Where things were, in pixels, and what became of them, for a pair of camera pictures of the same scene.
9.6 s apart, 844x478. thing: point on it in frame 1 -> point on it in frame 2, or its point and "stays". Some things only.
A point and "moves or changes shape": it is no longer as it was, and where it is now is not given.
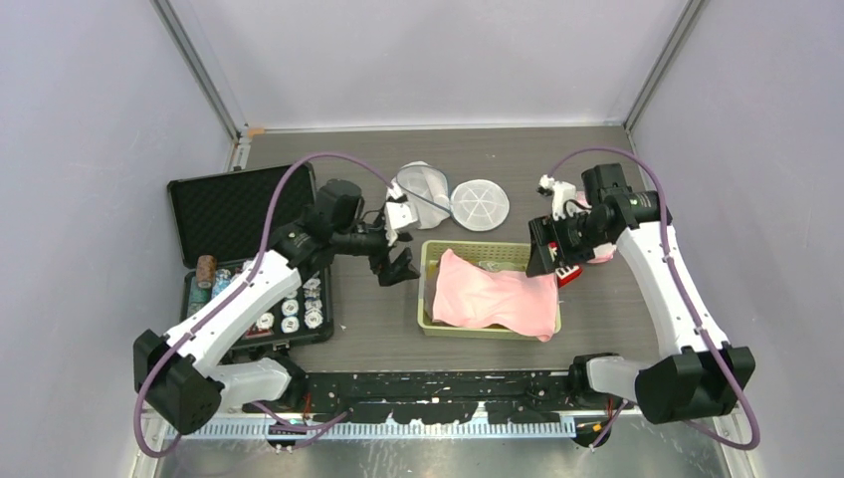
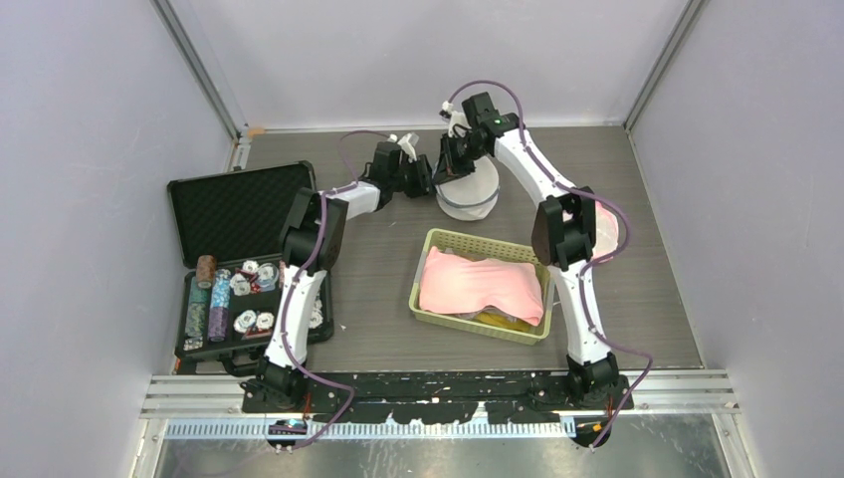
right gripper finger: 545,254 -> 446,169
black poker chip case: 222,223 stays
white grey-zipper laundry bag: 476,204 moves or changes shape
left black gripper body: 379,258 -> 414,178
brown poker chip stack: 205,270 stays
